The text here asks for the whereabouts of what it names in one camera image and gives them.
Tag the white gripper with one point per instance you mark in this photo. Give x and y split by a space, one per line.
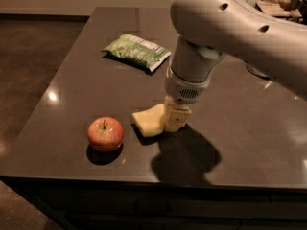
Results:
182 89

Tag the yellow sponge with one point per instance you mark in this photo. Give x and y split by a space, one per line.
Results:
150 122

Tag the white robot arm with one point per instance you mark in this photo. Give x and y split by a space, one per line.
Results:
210 29

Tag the red apple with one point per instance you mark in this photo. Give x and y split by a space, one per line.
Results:
105 134

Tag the green chip bag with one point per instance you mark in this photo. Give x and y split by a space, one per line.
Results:
138 51

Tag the dark cabinet drawer front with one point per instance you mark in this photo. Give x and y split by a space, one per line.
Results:
172 209

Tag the black wire basket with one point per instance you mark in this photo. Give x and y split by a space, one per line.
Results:
292 10

